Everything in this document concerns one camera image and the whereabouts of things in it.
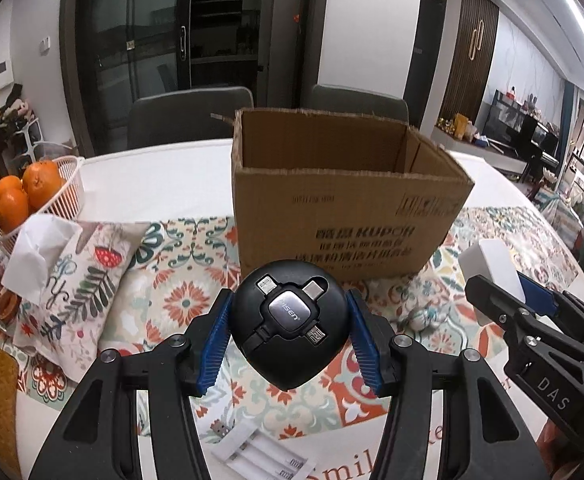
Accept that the black television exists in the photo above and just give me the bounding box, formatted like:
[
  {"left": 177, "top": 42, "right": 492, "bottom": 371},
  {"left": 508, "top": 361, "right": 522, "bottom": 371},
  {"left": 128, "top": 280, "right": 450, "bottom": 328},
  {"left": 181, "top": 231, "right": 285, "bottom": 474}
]
[{"left": 487, "top": 89, "right": 530, "bottom": 146}]

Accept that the grey dining chair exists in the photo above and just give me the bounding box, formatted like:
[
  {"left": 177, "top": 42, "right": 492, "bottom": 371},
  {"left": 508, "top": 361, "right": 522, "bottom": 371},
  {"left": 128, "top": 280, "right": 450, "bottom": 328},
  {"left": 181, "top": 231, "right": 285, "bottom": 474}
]
[
  {"left": 306, "top": 84, "right": 410, "bottom": 126},
  {"left": 127, "top": 86, "right": 255, "bottom": 151}
]

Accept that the white battery charger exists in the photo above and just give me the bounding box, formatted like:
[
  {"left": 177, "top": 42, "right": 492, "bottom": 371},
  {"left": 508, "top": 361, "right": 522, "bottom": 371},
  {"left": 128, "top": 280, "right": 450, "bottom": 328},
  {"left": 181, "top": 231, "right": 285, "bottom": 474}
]
[{"left": 211, "top": 422, "right": 320, "bottom": 480}]

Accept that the teal plaid cloth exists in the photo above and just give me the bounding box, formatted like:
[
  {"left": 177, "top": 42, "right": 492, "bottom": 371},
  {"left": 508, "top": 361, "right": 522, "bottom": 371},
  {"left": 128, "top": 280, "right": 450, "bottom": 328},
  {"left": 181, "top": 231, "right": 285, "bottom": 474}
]
[{"left": 537, "top": 190, "right": 583, "bottom": 261}]

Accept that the small silver grey object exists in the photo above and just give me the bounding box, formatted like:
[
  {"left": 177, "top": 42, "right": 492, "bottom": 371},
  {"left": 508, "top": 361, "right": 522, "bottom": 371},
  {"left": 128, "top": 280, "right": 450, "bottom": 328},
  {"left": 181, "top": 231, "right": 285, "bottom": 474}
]
[{"left": 402, "top": 305, "right": 448, "bottom": 331}]

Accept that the patterned table runner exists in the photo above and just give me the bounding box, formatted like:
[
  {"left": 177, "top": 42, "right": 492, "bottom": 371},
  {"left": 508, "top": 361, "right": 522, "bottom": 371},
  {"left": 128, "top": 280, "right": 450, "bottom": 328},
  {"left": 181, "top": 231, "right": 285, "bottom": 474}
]
[{"left": 19, "top": 205, "right": 573, "bottom": 443}]

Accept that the floral fabric tissue cover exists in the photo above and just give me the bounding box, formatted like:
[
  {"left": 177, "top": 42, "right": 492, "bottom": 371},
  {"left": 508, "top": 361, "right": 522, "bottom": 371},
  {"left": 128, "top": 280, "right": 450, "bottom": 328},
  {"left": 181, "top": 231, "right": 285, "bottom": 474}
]
[{"left": 14, "top": 220, "right": 153, "bottom": 361}]

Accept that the brown cardboard box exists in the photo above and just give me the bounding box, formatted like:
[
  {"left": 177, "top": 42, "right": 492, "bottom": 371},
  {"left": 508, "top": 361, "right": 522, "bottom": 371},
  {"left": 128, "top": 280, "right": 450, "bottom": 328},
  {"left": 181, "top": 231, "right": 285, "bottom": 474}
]
[{"left": 231, "top": 107, "right": 475, "bottom": 281}]

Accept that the small wooden dish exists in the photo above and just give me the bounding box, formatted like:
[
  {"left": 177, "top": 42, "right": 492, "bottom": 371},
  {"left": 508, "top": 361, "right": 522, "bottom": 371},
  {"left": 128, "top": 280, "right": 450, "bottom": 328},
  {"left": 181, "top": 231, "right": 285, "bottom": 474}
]
[{"left": 0, "top": 285, "right": 23, "bottom": 333}]

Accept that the white tissue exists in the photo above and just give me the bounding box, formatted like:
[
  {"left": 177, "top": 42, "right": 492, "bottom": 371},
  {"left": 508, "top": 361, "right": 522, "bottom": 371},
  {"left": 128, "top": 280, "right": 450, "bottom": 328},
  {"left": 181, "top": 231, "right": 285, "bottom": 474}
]
[{"left": 1, "top": 214, "right": 83, "bottom": 306}]

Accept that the pile of plush toys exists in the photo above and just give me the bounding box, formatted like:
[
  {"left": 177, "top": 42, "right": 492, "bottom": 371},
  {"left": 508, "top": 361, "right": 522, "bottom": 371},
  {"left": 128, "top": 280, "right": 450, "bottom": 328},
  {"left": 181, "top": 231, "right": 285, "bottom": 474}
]
[{"left": 0, "top": 82, "right": 35, "bottom": 131}]

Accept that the white shelving rack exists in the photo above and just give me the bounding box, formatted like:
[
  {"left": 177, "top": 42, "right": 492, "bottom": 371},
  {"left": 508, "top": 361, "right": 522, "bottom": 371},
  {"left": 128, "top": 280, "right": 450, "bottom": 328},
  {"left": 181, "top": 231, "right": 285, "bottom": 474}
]
[{"left": 2, "top": 117, "right": 45, "bottom": 161}]

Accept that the orange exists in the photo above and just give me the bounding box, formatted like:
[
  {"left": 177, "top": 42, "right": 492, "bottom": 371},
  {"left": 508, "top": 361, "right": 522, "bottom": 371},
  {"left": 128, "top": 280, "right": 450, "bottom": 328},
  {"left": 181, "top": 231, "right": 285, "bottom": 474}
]
[
  {"left": 0, "top": 175, "right": 24, "bottom": 206},
  {"left": 23, "top": 160, "right": 64, "bottom": 209},
  {"left": 0, "top": 189, "right": 30, "bottom": 235}
]

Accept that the dark sliding glass door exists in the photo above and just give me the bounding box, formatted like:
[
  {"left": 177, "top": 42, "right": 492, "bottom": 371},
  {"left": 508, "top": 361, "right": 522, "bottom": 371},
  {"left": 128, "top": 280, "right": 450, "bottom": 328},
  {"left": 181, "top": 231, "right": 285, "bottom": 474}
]
[{"left": 59, "top": 0, "right": 193, "bottom": 158}]

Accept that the white plastic basket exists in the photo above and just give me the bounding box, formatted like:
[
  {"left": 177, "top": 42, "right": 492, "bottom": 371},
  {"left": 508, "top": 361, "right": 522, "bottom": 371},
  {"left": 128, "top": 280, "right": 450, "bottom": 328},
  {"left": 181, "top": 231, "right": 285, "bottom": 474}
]
[{"left": 0, "top": 156, "right": 85, "bottom": 256}]

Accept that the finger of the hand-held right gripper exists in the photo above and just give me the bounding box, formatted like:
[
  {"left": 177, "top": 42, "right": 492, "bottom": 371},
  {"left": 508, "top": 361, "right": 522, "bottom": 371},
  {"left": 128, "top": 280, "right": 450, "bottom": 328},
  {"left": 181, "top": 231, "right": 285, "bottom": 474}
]
[
  {"left": 464, "top": 274, "right": 584, "bottom": 367},
  {"left": 517, "top": 271, "right": 584, "bottom": 356}
]

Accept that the white power adapter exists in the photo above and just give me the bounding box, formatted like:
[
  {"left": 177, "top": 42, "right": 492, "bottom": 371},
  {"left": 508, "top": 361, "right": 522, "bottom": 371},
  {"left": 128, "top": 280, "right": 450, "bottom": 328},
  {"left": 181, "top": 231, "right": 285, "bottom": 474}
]
[{"left": 458, "top": 240, "right": 528, "bottom": 328}]

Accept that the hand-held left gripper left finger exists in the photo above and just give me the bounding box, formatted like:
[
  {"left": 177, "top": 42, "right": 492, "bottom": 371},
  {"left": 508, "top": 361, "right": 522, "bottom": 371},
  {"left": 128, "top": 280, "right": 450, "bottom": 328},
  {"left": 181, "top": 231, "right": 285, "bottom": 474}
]
[{"left": 28, "top": 290, "right": 233, "bottom": 480}]

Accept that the black upright piano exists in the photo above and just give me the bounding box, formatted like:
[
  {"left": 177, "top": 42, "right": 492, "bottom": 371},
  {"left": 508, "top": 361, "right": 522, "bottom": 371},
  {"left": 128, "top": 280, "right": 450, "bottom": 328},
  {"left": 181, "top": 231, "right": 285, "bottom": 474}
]
[{"left": 519, "top": 112, "right": 563, "bottom": 183}]

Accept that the slatted wooden panel door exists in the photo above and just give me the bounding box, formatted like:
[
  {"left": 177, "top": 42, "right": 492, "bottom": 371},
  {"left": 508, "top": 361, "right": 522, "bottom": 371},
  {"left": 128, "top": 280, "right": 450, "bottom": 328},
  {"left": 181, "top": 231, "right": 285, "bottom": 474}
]
[{"left": 452, "top": 0, "right": 500, "bottom": 121}]

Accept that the white sideboard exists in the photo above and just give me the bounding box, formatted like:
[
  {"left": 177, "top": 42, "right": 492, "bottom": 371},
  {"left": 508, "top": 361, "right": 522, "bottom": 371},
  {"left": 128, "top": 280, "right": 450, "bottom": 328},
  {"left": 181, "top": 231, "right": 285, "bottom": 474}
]
[{"left": 432, "top": 125, "right": 528, "bottom": 171}]

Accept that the black round cable reel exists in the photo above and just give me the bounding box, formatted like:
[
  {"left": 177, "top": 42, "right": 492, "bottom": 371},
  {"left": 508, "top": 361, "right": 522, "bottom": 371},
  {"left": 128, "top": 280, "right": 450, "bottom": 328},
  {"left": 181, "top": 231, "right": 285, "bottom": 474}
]
[{"left": 228, "top": 259, "right": 349, "bottom": 392}]

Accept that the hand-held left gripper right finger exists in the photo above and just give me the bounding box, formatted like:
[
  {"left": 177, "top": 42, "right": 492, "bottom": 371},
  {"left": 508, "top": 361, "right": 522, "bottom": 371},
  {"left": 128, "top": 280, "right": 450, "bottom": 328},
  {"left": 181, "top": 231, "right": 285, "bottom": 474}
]
[{"left": 347, "top": 287, "right": 550, "bottom": 480}]

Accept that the grey refrigerator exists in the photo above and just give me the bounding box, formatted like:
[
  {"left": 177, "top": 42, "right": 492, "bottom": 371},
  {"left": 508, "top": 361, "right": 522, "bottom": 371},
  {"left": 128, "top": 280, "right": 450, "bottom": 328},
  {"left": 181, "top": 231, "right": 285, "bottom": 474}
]
[{"left": 272, "top": 0, "right": 325, "bottom": 101}]

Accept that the dark interior door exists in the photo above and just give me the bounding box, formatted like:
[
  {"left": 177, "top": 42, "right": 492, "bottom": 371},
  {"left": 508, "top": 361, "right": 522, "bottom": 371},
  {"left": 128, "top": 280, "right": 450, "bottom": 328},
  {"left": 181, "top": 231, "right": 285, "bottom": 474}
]
[{"left": 404, "top": 0, "right": 448, "bottom": 126}]

